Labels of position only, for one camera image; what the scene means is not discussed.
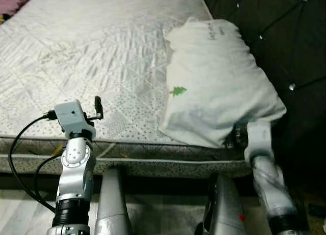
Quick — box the white pillow with green tree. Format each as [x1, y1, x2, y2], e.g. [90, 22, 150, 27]
[158, 17, 287, 149]

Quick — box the grey quilted mattress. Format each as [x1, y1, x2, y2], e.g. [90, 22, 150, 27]
[0, 0, 255, 179]

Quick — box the silver robot right leg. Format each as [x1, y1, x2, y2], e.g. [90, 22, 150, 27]
[196, 173, 246, 235]

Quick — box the black tufted headboard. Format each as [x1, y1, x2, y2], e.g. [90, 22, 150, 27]
[204, 0, 326, 195]

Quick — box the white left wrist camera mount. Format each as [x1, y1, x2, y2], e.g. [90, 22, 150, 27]
[55, 100, 95, 136]

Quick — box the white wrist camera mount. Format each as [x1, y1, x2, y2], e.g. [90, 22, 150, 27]
[55, 100, 95, 136]
[243, 122, 273, 162]

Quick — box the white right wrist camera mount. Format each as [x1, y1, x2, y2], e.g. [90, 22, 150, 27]
[243, 122, 273, 162]

